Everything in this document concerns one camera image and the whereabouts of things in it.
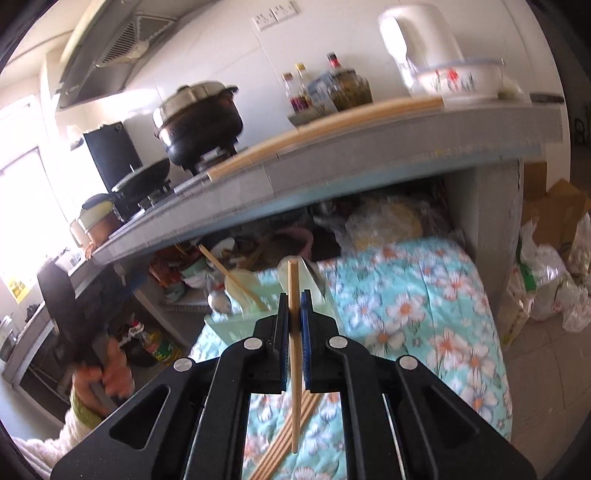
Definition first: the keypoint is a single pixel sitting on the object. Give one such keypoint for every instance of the plastic bag with yellow contents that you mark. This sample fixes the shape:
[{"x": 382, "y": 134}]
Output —
[{"x": 388, "y": 221}]

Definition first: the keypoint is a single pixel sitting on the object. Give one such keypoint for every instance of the green star-cutout utensil holder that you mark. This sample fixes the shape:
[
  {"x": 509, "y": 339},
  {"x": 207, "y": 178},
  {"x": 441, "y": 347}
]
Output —
[{"x": 231, "y": 325}]

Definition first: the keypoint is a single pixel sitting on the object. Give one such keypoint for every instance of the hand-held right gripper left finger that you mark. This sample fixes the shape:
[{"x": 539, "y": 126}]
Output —
[{"x": 280, "y": 323}]

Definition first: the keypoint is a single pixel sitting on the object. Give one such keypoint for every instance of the clear plastic bag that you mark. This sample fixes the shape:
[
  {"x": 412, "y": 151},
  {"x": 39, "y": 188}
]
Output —
[{"x": 579, "y": 286}]

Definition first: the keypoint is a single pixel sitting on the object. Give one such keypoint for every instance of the dark sauce bottle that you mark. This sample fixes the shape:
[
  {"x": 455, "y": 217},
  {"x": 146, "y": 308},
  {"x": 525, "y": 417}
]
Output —
[{"x": 289, "y": 92}]

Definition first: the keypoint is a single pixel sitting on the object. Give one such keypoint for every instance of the floral enamel basin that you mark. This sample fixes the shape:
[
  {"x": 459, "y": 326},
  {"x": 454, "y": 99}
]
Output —
[{"x": 457, "y": 83}]

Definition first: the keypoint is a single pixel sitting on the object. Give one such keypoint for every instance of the bundle of bamboo chopsticks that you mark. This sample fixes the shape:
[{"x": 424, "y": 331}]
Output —
[{"x": 281, "y": 438}]

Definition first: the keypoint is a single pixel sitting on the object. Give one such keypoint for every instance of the blue and white packet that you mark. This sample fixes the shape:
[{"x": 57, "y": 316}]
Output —
[{"x": 319, "y": 94}]

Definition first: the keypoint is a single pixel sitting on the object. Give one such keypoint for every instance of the metal spoon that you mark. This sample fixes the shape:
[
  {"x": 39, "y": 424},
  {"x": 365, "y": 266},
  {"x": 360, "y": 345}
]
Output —
[{"x": 218, "y": 301}]

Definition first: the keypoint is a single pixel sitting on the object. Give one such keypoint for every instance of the person's left hand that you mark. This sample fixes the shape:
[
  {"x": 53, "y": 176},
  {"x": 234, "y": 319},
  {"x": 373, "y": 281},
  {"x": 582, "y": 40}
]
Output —
[{"x": 117, "y": 374}]

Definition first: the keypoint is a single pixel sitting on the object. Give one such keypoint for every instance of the pink plastic basin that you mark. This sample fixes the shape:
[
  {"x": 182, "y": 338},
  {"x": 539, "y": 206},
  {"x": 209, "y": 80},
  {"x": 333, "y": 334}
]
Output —
[{"x": 295, "y": 240}]

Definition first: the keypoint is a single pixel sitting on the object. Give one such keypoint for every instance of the single bamboo chopstick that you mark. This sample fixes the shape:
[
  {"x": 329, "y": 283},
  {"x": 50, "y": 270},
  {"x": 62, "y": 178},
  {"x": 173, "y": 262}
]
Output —
[{"x": 293, "y": 277}]

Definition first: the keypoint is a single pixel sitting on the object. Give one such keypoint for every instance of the cream enamel mug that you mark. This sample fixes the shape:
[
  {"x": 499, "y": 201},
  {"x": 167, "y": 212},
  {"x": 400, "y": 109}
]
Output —
[{"x": 78, "y": 235}]

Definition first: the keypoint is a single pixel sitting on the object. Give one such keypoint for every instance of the white electric kettle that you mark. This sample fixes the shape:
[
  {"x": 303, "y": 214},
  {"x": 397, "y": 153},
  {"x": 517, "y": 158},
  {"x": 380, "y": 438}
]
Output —
[{"x": 415, "y": 37}]

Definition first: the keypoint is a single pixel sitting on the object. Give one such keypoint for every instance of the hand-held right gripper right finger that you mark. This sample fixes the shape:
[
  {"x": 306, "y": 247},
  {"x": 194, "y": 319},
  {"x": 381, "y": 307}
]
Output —
[{"x": 305, "y": 332}]

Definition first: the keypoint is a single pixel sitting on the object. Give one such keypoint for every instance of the grey concrete counter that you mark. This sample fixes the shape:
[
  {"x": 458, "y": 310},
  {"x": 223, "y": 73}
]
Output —
[{"x": 369, "y": 147}]

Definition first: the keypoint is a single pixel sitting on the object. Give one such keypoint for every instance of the small condiment tray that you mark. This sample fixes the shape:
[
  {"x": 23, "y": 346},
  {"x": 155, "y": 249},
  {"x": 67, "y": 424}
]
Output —
[{"x": 304, "y": 117}]

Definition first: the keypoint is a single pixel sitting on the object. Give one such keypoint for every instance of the stainless steel utensil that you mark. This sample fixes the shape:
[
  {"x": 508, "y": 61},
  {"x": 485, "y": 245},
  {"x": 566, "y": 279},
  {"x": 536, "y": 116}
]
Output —
[{"x": 316, "y": 277}]

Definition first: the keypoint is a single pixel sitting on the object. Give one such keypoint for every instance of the black pot with steel lid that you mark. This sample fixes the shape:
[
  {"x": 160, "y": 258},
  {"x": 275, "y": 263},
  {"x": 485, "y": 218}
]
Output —
[{"x": 198, "y": 120}]

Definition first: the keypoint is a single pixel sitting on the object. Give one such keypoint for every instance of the white plastic bag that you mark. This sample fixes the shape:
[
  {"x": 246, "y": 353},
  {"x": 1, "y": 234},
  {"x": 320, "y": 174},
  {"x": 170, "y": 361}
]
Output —
[{"x": 535, "y": 277}]

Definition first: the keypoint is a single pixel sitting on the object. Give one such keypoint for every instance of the cooking oil bottle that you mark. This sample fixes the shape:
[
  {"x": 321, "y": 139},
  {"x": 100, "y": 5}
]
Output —
[{"x": 154, "y": 348}]

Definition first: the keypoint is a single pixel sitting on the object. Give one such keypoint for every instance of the person's left forearm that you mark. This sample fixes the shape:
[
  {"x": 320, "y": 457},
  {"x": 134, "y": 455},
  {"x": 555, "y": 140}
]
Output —
[{"x": 51, "y": 438}]

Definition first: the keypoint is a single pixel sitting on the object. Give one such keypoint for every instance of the pile of crockery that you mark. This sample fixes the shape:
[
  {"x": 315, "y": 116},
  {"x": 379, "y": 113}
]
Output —
[{"x": 194, "y": 272}]

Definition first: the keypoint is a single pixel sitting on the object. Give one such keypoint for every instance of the cream rice paddle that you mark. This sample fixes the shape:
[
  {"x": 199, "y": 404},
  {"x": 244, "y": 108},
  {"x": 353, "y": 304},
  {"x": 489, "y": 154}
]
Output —
[{"x": 244, "y": 286}]

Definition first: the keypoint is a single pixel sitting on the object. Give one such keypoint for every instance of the range hood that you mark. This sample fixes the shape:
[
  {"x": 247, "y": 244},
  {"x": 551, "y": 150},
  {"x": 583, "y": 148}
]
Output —
[{"x": 115, "y": 41}]

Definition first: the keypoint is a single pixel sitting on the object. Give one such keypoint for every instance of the wooden chopsticks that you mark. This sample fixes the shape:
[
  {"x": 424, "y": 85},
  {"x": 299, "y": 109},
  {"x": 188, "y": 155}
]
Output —
[{"x": 221, "y": 267}]

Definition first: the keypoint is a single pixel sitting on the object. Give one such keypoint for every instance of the black box appliance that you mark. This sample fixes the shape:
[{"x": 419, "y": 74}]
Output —
[{"x": 113, "y": 152}]

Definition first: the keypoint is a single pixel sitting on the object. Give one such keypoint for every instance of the red-capped sauce bottle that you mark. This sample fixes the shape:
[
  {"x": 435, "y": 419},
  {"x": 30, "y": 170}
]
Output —
[{"x": 334, "y": 62}]

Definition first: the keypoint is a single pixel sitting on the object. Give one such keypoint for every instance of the white wall socket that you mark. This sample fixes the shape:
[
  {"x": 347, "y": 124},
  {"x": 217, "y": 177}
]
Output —
[{"x": 274, "y": 16}]

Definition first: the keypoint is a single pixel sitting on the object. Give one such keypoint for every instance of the floral turquoise blanket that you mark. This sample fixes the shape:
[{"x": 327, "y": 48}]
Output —
[{"x": 415, "y": 300}]

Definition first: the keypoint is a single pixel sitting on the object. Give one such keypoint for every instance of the yellow-capped sauce bottle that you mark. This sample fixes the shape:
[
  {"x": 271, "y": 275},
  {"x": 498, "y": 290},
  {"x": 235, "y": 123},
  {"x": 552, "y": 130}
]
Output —
[{"x": 302, "y": 85}]

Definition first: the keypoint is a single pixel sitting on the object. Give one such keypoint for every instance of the gas stove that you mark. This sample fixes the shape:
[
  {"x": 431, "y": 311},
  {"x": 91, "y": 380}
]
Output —
[{"x": 184, "y": 177}]

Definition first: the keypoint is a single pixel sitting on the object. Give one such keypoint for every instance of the black wok pan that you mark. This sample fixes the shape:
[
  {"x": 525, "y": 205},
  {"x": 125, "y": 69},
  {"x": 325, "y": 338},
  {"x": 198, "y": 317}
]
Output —
[{"x": 143, "y": 177}]

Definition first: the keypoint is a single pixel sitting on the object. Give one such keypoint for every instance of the cardboard box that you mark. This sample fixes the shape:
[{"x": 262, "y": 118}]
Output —
[{"x": 558, "y": 207}]

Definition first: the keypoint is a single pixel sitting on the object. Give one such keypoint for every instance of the glass pickle jar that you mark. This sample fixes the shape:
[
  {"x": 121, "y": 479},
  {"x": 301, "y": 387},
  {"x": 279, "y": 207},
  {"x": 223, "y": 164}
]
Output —
[{"x": 351, "y": 90}]

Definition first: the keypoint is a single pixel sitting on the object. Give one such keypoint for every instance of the bamboo cutting board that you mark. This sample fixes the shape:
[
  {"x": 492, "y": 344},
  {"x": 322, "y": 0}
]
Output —
[{"x": 323, "y": 129}]

